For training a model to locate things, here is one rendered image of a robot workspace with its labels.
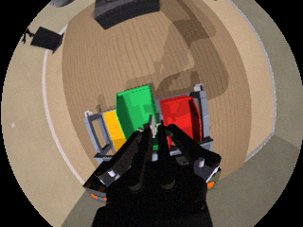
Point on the green bin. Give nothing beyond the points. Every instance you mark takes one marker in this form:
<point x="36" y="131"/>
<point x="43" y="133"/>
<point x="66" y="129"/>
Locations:
<point x="133" y="108"/>

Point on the red bin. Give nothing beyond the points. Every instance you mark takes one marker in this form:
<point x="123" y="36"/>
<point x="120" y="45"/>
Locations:
<point x="184" y="115"/>

